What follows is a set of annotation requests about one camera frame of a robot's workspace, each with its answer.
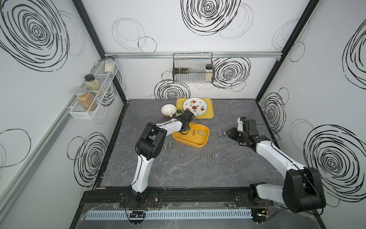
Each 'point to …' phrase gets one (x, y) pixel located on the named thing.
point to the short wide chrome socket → (224, 133)
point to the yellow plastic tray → (208, 114)
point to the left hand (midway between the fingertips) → (182, 126)
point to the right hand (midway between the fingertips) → (229, 132)
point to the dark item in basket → (177, 70)
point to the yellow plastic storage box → (197, 136)
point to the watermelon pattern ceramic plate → (196, 105)
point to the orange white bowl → (168, 110)
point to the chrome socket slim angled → (208, 155)
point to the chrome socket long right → (201, 132)
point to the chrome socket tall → (170, 144)
